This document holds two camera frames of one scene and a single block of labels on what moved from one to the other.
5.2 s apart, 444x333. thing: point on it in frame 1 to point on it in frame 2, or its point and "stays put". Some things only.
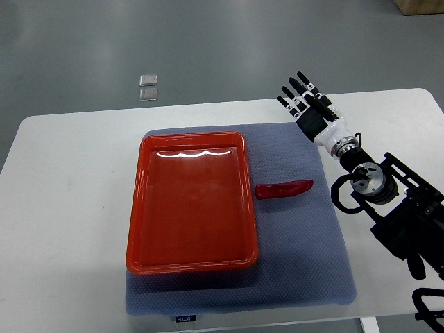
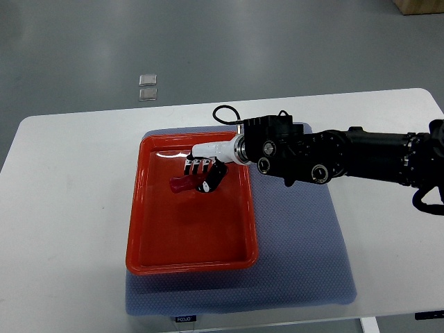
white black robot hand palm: x=324 y=132 to x=223 y=150
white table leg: x=370 y=325 stays put
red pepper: x=282 y=189 to x=186 y=182
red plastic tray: x=192 y=207 stays put
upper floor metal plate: x=148 y=80 stays put
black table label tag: x=186 y=318 stays put
